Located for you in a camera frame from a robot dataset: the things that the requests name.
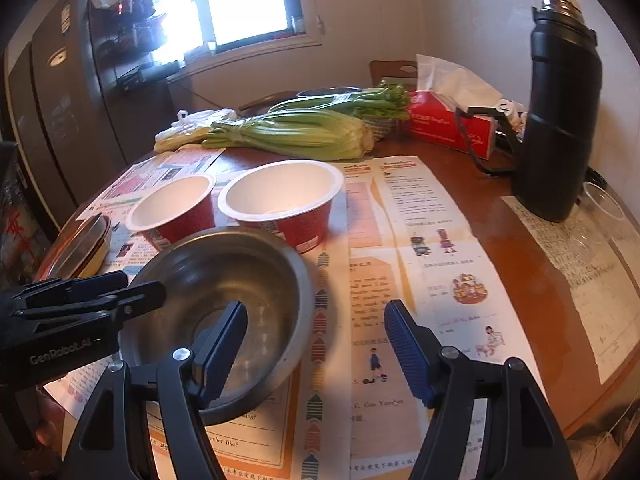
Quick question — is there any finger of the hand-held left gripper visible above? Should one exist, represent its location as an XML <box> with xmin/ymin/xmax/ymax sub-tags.
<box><xmin>12</xmin><ymin>270</ymin><xmax>129</xmax><ymax>309</ymax></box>
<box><xmin>14</xmin><ymin>281</ymin><xmax>167</xmax><ymax>337</ymax></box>

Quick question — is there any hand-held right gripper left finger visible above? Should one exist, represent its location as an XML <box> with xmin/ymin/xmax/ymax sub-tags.
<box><xmin>62</xmin><ymin>300</ymin><xmax>249</xmax><ymax>480</ymax></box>

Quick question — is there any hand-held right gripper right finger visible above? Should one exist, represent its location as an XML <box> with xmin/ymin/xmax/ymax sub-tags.
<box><xmin>383</xmin><ymin>299</ymin><xmax>568</xmax><ymax>480</ymax></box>

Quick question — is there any yellow shell-shaped plate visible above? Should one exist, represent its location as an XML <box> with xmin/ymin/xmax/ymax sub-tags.
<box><xmin>70</xmin><ymin>237</ymin><xmax>113</xmax><ymax>273</ymax></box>

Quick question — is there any round metal plate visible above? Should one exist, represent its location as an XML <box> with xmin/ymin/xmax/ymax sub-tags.
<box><xmin>47</xmin><ymin>216</ymin><xmax>112</xmax><ymax>277</ymax></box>

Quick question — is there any orange plastic plate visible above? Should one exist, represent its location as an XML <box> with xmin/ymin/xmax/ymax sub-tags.
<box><xmin>32</xmin><ymin>212</ymin><xmax>108</xmax><ymax>281</ymax></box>

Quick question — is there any stainless steel bowl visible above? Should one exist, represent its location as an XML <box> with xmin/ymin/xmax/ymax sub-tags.
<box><xmin>118</xmin><ymin>226</ymin><xmax>316</xmax><ymax>426</ymax></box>

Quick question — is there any person's left hand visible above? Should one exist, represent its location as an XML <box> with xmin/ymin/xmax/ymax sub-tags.
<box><xmin>32</xmin><ymin>392</ymin><xmax>76</xmax><ymax>461</ymax></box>

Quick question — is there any red paper bowl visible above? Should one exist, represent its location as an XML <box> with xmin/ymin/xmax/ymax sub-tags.
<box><xmin>126</xmin><ymin>175</ymin><xmax>217</xmax><ymax>252</ymax></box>
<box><xmin>218</xmin><ymin>159</ymin><xmax>345</xmax><ymax>255</ymax></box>

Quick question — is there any dark glass cabinet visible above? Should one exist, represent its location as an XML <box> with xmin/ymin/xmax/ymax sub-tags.
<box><xmin>0</xmin><ymin>140</ymin><xmax>51</xmax><ymax>281</ymax></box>

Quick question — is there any large colourful newspaper sheet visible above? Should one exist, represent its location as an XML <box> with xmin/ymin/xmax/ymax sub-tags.
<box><xmin>42</xmin><ymin>152</ymin><xmax>548</xmax><ymax>480</ymax></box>

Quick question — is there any pink printed newspaper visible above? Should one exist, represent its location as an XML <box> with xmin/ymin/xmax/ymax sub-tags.
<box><xmin>75</xmin><ymin>150</ymin><xmax>226</xmax><ymax>221</ymax></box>

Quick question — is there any grey refrigerator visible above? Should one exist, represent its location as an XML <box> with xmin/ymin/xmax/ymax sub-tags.
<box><xmin>5</xmin><ymin>0</ymin><xmax>176</xmax><ymax>231</ymax></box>

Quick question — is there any clear plastic food bag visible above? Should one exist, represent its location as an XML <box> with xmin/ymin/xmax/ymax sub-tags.
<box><xmin>154</xmin><ymin>108</ymin><xmax>238</xmax><ymax>153</ymax></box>

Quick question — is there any white handwritten paper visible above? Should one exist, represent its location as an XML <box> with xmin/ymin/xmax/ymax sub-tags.
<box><xmin>501</xmin><ymin>195</ymin><xmax>640</xmax><ymax>386</ymax></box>

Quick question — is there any green celery bunch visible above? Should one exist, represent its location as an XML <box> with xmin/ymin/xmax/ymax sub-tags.
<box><xmin>201</xmin><ymin>110</ymin><xmax>376</xmax><ymax>162</ymax></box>
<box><xmin>267</xmin><ymin>81</ymin><xmax>412</xmax><ymax>122</ymax></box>

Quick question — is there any red tissue box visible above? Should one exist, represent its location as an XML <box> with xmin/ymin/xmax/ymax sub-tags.
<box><xmin>404</xmin><ymin>54</ymin><xmax>503</xmax><ymax>158</ymax></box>

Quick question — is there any clear glass cup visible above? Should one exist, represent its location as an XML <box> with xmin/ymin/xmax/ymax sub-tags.
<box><xmin>570</xmin><ymin>180</ymin><xmax>635</xmax><ymax>263</ymax></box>

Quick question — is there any black thermos bottle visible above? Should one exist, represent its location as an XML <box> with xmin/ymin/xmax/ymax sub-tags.
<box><xmin>511</xmin><ymin>0</ymin><xmax>603</xmax><ymax>223</ymax></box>

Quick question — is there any steel basin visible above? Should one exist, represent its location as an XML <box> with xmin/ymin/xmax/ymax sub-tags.
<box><xmin>296</xmin><ymin>86</ymin><xmax>362</xmax><ymax>99</ymax></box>

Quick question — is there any wooden chair with square back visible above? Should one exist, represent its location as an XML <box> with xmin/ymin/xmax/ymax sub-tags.
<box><xmin>369</xmin><ymin>60</ymin><xmax>418</xmax><ymax>92</ymax></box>

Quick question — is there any window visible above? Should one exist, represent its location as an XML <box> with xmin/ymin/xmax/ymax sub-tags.
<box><xmin>117</xmin><ymin>0</ymin><xmax>306</xmax><ymax>61</ymax></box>

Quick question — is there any black thermos strap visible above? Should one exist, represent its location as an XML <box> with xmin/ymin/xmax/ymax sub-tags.
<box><xmin>452</xmin><ymin>102</ymin><xmax>523</xmax><ymax>178</ymax></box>

